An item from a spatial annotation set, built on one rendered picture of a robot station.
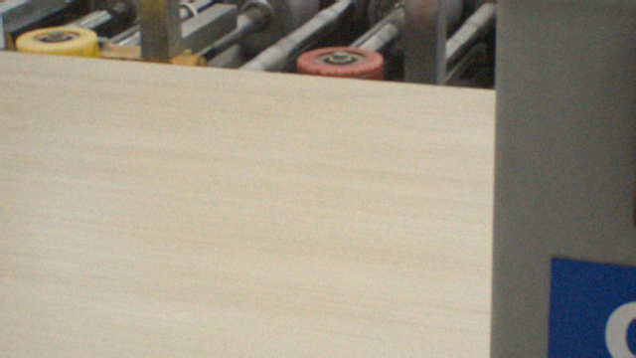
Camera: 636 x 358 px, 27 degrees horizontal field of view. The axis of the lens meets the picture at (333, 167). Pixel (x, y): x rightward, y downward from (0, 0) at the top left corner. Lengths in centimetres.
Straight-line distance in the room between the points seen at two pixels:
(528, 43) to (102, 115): 98
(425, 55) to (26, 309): 67
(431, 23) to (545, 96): 119
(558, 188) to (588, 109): 1
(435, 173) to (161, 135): 23
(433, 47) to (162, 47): 30
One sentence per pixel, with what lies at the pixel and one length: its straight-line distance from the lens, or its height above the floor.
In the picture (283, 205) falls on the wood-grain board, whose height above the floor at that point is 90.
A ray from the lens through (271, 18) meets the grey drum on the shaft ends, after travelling 185.
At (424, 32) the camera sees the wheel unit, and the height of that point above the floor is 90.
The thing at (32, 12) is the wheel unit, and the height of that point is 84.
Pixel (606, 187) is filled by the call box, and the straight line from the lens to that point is 18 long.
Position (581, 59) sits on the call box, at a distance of 17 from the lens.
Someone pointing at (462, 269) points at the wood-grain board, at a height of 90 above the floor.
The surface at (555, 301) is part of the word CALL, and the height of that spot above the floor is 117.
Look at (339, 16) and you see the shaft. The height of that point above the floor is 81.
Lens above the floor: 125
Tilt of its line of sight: 21 degrees down
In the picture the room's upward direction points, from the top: 1 degrees counter-clockwise
